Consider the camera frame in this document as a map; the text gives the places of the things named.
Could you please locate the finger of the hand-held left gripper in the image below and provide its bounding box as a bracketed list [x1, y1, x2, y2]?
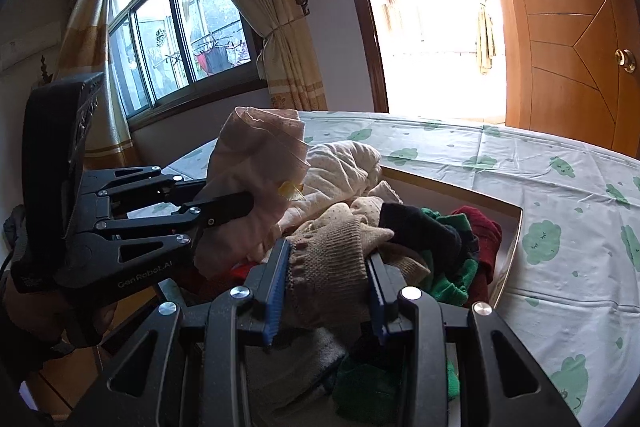
[92, 191, 256, 253]
[77, 165, 208, 212]

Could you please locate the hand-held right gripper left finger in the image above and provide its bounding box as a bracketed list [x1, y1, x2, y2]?
[65, 238, 293, 427]

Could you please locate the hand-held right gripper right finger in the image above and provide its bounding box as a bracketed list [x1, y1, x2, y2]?
[365, 254, 583, 427]

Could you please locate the beige knitted cloth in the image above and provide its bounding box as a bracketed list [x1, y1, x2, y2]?
[245, 202, 433, 423]

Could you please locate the pink underwear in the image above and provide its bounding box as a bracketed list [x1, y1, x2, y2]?
[192, 107, 312, 279]

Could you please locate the green black striped cloth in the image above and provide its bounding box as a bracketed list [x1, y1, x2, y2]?
[332, 203, 481, 413]

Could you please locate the white dotted underwear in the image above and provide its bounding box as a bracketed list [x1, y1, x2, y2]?
[290, 140, 383, 220]

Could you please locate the dark red cloth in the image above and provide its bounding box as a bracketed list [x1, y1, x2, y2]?
[450, 205, 503, 303]

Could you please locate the white cardboard tray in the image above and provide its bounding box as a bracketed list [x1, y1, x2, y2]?
[380, 164, 524, 427]

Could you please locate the person's left forearm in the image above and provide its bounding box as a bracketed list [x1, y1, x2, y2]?
[0, 302, 66, 408]

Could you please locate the person's left hand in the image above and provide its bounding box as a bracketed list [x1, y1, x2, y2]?
[9, 289, 71, 345]

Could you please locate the dark wooden coat rack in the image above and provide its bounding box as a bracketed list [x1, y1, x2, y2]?
[37, 54, 56, 88]

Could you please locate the sliding glass window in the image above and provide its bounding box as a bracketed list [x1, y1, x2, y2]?
[107, 0, 268, 122]

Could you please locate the hanging laundry outside window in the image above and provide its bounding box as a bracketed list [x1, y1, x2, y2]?
[192, 44, 251, 75]

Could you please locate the green cloud print tablecloth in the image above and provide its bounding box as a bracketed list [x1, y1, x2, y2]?
[162, 109, 640, 427]

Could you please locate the yellow balcony curtain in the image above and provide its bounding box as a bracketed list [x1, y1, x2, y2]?
[472, 0, 498, 75]

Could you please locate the orange wooden door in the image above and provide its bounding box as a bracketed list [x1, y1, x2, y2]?
[487, 0, 640, 158]

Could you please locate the brass door knob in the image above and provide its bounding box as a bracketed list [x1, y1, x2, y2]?
[614, 48, 637, 72]

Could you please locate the white wall air conditioner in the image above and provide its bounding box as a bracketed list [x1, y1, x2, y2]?
[0, 39, 63, 72]

